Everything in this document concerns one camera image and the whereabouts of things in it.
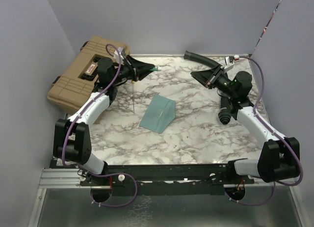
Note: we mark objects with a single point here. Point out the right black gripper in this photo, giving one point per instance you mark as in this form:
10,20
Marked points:
208,77

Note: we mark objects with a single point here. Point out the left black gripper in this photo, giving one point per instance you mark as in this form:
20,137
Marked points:
139,70

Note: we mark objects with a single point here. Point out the green white glue stick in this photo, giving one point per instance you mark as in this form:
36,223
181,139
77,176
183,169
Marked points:
156,69

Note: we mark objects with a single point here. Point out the teal paper envelope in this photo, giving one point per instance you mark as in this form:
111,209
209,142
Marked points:
151,119

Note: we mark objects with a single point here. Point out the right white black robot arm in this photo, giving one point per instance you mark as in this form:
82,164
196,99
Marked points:
279,158

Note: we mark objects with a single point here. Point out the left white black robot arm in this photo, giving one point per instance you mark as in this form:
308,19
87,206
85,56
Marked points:
72,141

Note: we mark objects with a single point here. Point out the tan plastic tool case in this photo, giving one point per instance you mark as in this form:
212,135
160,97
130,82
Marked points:
71,90

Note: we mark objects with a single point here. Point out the yellow handled thin screwdriver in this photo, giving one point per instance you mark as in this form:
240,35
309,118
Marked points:
133,97

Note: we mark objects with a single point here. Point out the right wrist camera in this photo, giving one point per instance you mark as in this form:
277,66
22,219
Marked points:
230,61

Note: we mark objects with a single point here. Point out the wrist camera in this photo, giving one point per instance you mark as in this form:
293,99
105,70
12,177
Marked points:
121,53
230,61

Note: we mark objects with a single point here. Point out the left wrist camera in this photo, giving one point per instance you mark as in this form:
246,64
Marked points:
121,53

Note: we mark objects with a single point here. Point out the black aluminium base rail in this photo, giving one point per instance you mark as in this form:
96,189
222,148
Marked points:
148,180

